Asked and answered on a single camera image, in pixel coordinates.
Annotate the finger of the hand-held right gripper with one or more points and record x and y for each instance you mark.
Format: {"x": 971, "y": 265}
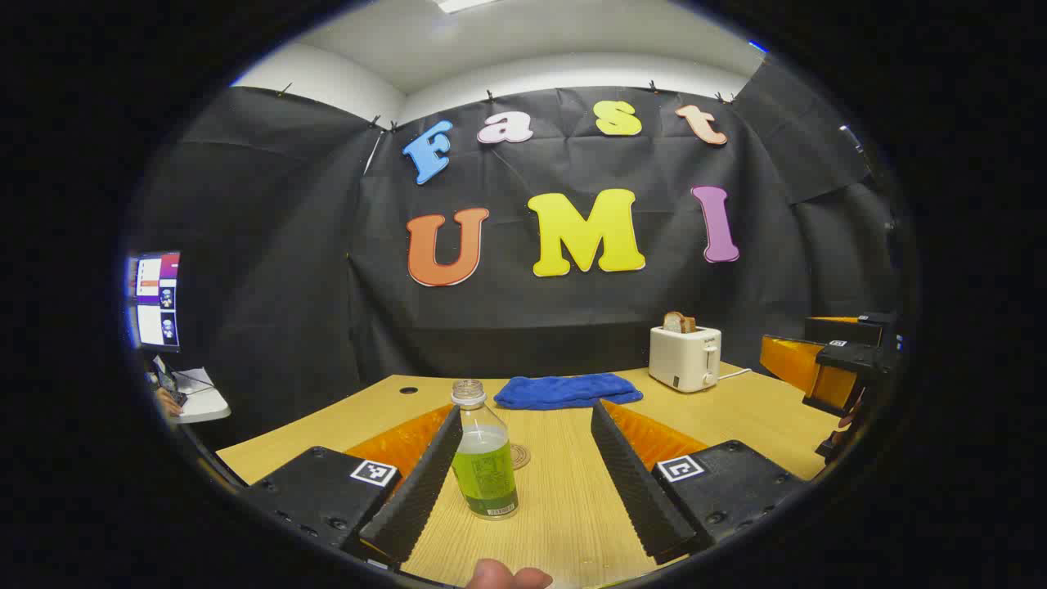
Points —
{"x": 842, "y": 329}
{"x": 797, "y": 364}

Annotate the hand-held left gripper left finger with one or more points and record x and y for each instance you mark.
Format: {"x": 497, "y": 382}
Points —
{"x": 417, "y": 491}

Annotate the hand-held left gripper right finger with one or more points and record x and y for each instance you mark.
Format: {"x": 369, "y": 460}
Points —
{"x": 634, "y": 483}

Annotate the green label water bottle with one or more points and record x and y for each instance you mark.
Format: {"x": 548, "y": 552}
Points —
{"x": 485, "y": 474}

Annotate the round wooden coaster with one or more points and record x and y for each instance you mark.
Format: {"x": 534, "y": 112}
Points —
{"x": 523, "y": 456}

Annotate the white toaster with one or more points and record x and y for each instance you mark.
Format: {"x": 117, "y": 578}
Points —
{"x": 683, "y": 360}

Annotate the blue folded towel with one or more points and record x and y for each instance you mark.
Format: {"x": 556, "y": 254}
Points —
{"x": 564, "y": 391}

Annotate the bread slice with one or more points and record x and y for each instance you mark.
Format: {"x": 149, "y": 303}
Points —
{"x": 677, "y": 322}

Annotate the white side desk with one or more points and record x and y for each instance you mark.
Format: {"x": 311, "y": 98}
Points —
{"x": 204, "y": 401}

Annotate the black backdrop cloth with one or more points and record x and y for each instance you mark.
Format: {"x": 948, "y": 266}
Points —
{"x": 270, "y": 245}

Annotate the computer monitor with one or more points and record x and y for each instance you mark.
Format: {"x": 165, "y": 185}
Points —
{"x": 159, "y": 303}

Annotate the ceiling light panel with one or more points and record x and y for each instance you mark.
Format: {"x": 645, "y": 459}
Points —
{"x": 465, "y": 5}

